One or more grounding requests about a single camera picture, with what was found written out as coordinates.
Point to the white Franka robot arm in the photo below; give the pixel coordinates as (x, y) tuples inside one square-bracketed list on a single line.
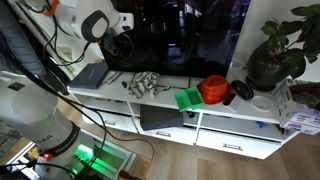
[(33, 110)]

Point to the green leafy plant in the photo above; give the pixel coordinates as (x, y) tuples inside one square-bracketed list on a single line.
[(300, 30)]

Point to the green plastic box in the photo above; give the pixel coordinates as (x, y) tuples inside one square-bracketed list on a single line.
[(190, 98)]

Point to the black flat screen television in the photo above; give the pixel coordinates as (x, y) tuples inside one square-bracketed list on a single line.
[(186, 36)]

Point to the black plant pot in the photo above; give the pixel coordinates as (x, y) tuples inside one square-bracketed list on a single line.
[(266, 70)]

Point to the robot base platform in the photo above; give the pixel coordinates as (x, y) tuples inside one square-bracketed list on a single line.
[(106, 156)]

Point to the small metal tool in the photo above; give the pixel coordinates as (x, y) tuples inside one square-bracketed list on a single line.
[(163, 88)]

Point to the white printed carton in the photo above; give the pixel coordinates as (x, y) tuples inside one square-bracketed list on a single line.
[(296, 116)]

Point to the green printed package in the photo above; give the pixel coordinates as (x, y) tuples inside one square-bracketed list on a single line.
[(70, 69)]

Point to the black oval disc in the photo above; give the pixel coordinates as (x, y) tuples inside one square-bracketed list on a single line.
[(242, 89)]

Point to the dark blue flat box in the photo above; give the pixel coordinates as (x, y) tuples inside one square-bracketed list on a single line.
[(88, 76)]

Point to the small blue object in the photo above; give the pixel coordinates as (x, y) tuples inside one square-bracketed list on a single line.
[(124, 84)]

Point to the white round bowl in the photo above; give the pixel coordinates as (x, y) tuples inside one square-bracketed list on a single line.
[(261, 103)]

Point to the small brown object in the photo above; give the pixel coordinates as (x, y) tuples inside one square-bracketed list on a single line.
[(98, 61)]

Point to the grey white striped towel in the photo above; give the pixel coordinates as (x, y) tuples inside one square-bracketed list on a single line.
[(143, 83)]

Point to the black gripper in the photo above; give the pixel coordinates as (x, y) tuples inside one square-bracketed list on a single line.
[(115, 46)]

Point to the white television cabinet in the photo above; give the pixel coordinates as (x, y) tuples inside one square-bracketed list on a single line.
[(173, 133)]

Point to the white flat card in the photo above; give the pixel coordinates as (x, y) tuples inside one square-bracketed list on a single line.
[(237, 104)]

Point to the silver flat stick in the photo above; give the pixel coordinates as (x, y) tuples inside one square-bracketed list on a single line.
[(108, 77)]

